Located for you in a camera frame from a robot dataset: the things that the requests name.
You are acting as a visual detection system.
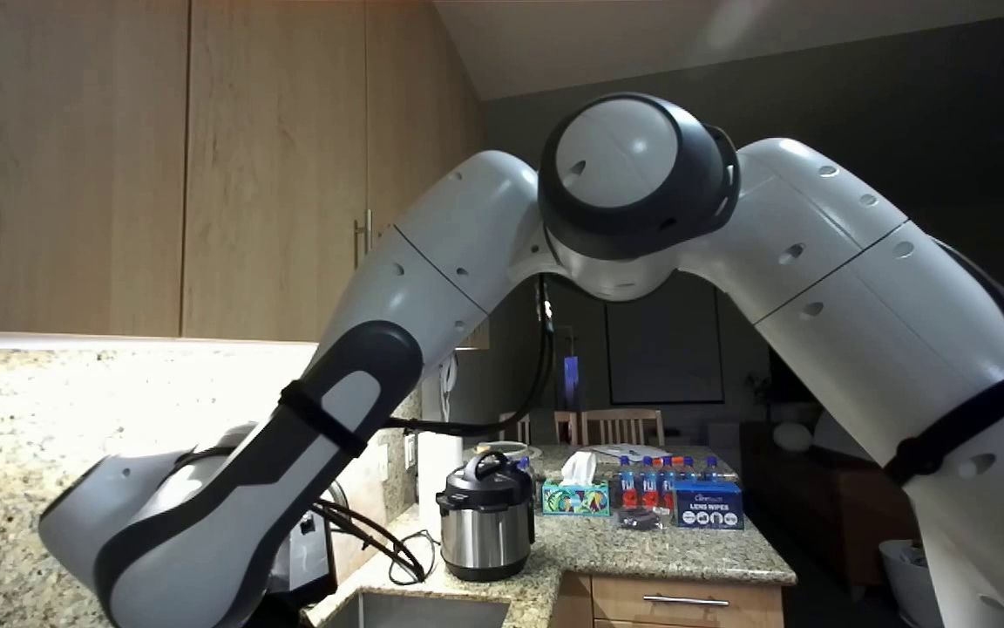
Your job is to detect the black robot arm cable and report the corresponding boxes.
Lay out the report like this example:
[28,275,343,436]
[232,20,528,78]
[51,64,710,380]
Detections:
[311,275,562,586]

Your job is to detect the teal tissue box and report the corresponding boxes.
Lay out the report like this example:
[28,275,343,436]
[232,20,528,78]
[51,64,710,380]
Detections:
[537,450,618,520]

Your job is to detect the wooden upper wall cabinets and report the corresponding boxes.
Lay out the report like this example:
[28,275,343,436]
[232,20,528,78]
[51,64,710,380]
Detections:
[0,0,494,354]

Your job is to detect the round white pillow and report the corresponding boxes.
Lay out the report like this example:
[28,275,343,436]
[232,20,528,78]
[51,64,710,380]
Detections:
[769,417,818,458]

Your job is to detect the black cooker power cable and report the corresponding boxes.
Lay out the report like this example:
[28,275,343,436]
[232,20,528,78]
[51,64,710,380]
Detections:
[392,527,444,588]

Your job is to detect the dark sofa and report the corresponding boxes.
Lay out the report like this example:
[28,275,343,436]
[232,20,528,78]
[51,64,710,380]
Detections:
[741,403,913,595]

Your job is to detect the wooden cabinet drawers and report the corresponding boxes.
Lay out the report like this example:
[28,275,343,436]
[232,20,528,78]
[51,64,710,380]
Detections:
[547,568,787,628]

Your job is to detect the white paper towel roll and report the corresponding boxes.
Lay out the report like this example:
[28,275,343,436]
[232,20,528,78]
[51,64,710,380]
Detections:
[411,427,468,542]

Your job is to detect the steel drawer handle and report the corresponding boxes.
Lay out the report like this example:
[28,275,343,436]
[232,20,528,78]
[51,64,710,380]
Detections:
[643,593,731,610]

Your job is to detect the blue printed box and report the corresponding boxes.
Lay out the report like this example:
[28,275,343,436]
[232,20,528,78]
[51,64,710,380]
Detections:
[674,458,751,532]

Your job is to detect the stainless steel sink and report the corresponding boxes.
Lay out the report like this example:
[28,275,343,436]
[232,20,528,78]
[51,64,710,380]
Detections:
[318,586,529,628]

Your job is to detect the grey wall picture frame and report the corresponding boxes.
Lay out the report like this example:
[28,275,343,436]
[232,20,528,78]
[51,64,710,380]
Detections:
[601,273,729,407]

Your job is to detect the red drink bottles pack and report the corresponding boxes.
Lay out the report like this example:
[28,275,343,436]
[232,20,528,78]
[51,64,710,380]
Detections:
[612,450,689,532]

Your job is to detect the blue glowing small device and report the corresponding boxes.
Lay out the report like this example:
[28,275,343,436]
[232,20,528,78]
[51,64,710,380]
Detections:
[558,353,589,397]

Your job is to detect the steel pressure cooker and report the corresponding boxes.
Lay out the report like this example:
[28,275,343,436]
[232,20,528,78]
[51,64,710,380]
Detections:
[431,445,541,586]

